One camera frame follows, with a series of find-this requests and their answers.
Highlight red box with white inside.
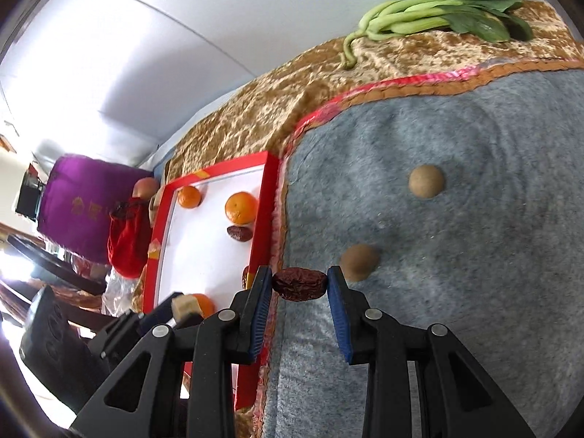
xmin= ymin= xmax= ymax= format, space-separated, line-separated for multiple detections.
xmin=130 ymin=150 xmax=280 ymax=414

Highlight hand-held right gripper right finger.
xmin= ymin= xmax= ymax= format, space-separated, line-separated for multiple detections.
xmin=327 ymin=265 xmax=537 ymax=438

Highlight red drawstring pouch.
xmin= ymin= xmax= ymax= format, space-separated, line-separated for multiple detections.
xmin=108 ymin=196 xmax=153 ymax=280

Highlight gold patterned tablecloth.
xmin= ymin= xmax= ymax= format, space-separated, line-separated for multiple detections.
xmin=130 ymin=0 xmax=584 ymax=438

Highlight round brown longan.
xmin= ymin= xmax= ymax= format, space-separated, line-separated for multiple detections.
xmin=340 ymin=244 xmax=381 ymax=282
xmin=408 ymin=165 xmax=445 ymax=200

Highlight red-yellow apple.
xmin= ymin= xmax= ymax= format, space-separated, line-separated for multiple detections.
xmin=133 ymin=178 xmax=160 ymax=201

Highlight purple cloth bag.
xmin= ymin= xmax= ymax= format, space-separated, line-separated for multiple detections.
xmin=36 ymin=154 xmax=160 ymax=265

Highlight tan fruit piece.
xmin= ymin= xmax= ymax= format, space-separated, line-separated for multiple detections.
xmin=171 ymin=295 xmax=201 ymax=324

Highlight black screen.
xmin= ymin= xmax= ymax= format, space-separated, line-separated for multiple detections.
xmin=16 ymin=162 xmax=46 ymax=220

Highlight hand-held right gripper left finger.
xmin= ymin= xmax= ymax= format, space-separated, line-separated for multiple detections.
xmin=68 ymin=265 xmax=273 ymax=438

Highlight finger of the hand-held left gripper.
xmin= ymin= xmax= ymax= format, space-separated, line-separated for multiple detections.
xmin=89 ymin=303 xmax=176 ymax=359
xmin=174 ymin=311 xmax=204 ymax=330

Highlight orange tangerine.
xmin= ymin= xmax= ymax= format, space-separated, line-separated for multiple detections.
xmin=189 ymin=293 xmax=216 ymax=318
xmin=224 ymin=192 xmax=258 ymax=226
xmin=177 ymin=185 xmax=202 ymax=209

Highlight dark wooden chair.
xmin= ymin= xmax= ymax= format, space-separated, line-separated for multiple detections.
xmin=0 ymin=223 xmax=108 ymax=329

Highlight green leafy vegetable bunch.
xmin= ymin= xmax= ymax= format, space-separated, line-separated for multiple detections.
xmin=341 ymin=0 xmax=534 ymax=70

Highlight grey felt mat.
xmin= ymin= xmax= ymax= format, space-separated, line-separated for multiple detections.
xmin=262 ymin=69 xmax=584 ymax=438

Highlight crinkled clear plastic bag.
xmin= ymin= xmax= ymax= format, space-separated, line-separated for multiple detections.
xmin=101 ymin=269 xmax=138 ymax=315

